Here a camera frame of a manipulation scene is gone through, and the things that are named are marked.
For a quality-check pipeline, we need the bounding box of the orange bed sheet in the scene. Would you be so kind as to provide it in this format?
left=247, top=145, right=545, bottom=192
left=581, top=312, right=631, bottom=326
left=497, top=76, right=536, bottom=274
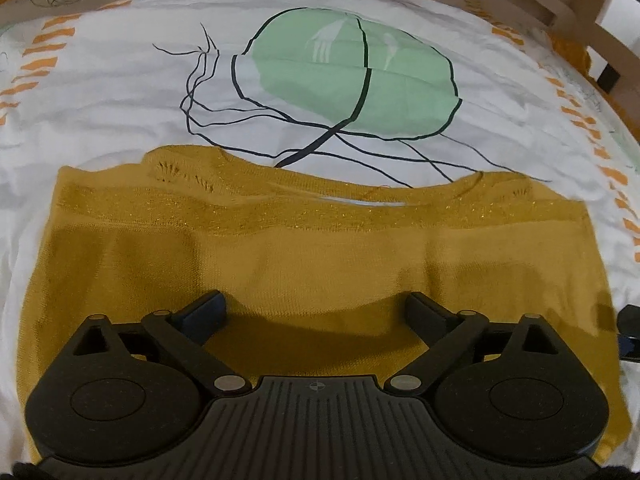
left=547, top=27, right=593, bottom=73

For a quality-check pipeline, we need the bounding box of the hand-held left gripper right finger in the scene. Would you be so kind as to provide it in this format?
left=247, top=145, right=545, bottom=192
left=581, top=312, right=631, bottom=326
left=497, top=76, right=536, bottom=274
left=385, top=291, right=566, bottom=396

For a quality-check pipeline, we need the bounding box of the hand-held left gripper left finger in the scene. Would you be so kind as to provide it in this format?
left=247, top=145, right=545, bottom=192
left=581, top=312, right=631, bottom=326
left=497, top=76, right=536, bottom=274
left=72, top=289, right=253, bottom=396

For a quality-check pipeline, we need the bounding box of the mustard yellow knit garment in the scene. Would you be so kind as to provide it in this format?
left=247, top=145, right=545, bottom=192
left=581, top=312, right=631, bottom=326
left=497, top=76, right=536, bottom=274
left=15, top=144, right=632, bottom=466

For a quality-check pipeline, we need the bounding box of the white printed bed blanket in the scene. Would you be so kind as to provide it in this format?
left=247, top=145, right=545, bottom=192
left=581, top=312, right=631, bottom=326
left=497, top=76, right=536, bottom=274
left=0, top=0, right=640, bottom=466

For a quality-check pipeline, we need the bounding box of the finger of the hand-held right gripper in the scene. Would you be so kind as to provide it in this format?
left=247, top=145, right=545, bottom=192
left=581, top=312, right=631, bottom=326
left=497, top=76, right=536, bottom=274
left=617, top=304, right=640, bottom=362

